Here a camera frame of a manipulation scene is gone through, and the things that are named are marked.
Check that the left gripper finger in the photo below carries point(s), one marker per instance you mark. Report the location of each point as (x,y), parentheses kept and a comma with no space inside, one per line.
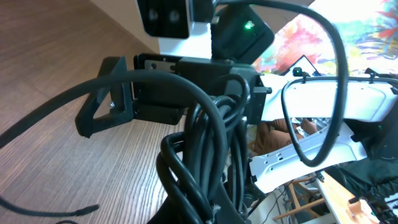
(180,208)

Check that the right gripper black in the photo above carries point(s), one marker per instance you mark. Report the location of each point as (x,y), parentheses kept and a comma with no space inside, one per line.
(192,87)

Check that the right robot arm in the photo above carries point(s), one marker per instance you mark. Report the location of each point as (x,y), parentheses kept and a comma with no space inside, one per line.
(217,97)

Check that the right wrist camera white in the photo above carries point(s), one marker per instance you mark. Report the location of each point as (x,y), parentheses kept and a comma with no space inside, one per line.
(181,26)

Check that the right camera cable black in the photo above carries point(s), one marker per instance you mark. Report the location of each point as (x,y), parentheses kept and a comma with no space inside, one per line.
(342,78)

